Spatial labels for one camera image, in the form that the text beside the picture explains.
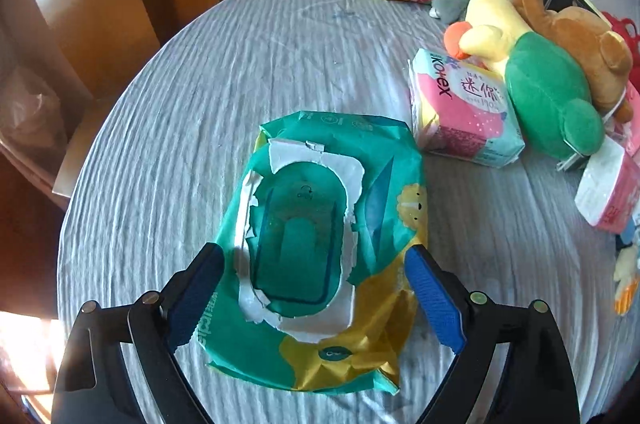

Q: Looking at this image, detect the pink sanitary pad packet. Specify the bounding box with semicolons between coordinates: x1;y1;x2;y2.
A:
407;48;526;169

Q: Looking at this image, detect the small yellow plush toy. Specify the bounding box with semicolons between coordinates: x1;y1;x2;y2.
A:
612;224;640;317

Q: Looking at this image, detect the yellow and green plush toy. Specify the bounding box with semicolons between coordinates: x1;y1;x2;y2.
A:
444;0;606;159

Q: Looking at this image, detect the wooden nightstand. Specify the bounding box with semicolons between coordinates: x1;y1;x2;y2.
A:
0;0;161;209

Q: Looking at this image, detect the brown bear plush toy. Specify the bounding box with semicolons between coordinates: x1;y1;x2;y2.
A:
510;0;635;122

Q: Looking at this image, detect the green wet wipes pack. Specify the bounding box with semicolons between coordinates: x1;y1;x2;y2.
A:
206;111;431;394

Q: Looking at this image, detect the grey plush toy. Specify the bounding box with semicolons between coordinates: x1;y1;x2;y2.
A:
429;0;471;23

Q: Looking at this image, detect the clear plastic bag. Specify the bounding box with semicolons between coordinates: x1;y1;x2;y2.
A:
0;66;68;159

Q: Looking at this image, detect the red toy case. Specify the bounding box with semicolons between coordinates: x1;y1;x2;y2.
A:
600;11;640;64

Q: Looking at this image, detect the pink and white packet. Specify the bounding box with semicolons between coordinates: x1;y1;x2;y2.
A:
574;138;640;233

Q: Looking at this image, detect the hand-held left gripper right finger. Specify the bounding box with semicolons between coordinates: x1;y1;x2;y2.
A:
404;245;583;424

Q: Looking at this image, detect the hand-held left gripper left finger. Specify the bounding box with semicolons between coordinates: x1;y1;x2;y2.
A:
52;243;226;424

